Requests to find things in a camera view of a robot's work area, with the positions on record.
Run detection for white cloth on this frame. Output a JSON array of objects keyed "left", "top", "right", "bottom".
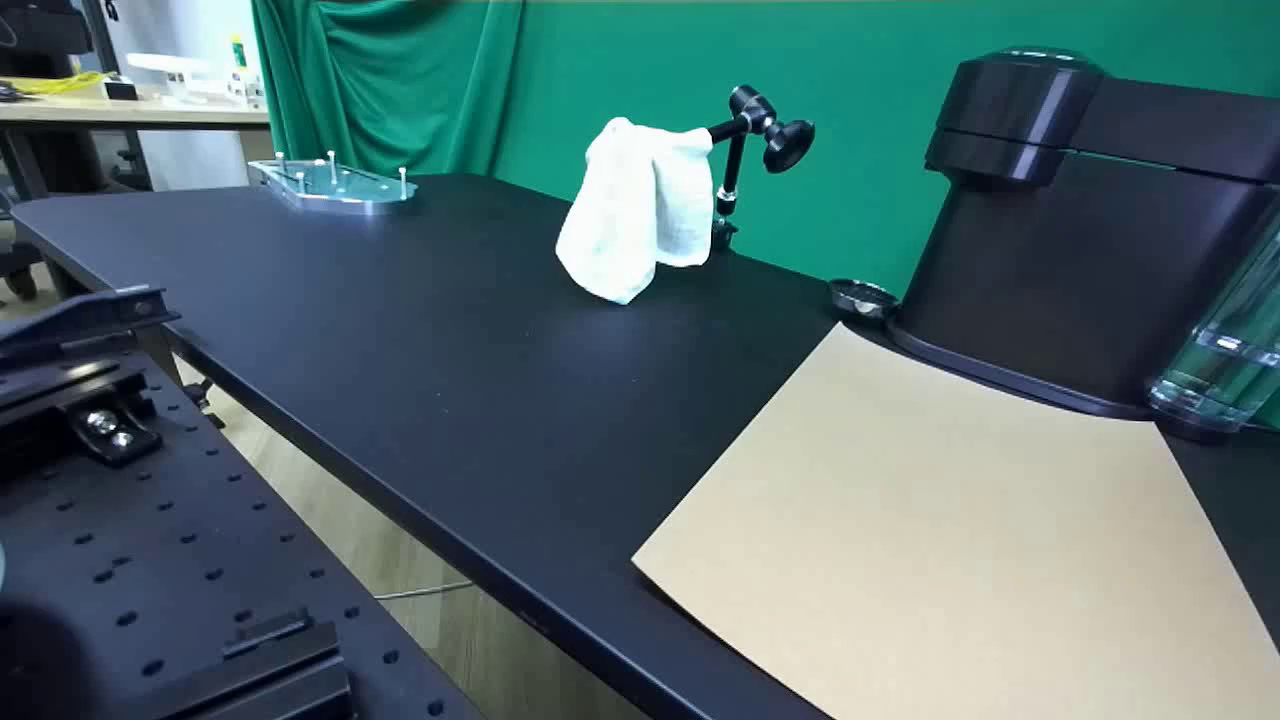
[{"left": 553, "top": 112, "right": 721, "bottom": 308}]

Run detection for small black round cap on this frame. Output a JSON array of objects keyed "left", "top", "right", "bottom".
[{"left": 830, "top": 276, "right": 899, "bottom": 329}]

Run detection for clear plate with screws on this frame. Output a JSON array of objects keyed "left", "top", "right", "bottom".
[{"left": 249, "top": 146, "right": 419, "bottom": 221}]

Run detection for brown cardboard sheet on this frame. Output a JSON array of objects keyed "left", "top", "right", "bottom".
[{"left": 629, "top": 319, "right": 1280, "bottom": 720}]

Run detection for green curtain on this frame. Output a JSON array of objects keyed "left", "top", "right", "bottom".
[{"left": 249, "top": 0, "right": 531, "bottom": 185}]

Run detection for black coffee machine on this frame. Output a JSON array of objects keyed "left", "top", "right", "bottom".
[{"left": 884, "top": 48, "right": 1280, "bottom": 425}]

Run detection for black perforated breadboard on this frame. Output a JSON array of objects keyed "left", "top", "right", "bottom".
[{"left": 0, "top": 349, "right": 488, "bottom": 720}]

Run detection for black clamp with silver bolt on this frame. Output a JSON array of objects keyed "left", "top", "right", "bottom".
[{"left": 66, "top": 392, "right": 170, "bottom": 466}]

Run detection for wooden background desk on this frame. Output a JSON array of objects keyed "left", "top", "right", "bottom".
[{"left": 0, "top": 93, "right": 277, "bottom": 135}]

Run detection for clear water tank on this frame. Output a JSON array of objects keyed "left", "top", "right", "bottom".
[{"left": 1146, "top": 214, "right": 1280, "bottom": 435}]

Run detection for black metal rail bracket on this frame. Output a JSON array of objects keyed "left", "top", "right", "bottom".
[{"left": 0, "top": 278, "right": 181, "bottom": 402}]

